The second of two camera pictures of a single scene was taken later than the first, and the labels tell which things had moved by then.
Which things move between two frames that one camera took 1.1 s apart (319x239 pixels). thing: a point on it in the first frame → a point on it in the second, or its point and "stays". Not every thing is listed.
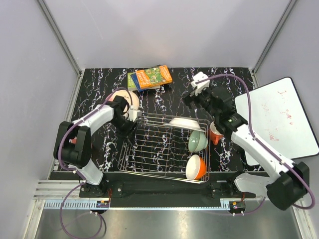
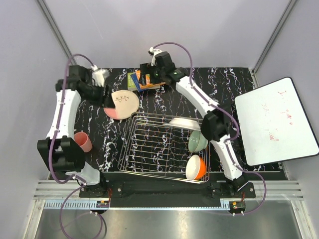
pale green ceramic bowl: x=197 y=141 stays
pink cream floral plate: x=125 y=94 stays
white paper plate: x=185 y=123 stays
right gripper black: x=191 y=96 → x=147 y=68
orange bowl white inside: x=196 y=167 stays
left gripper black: x=126 y=136 → x=100 y=102
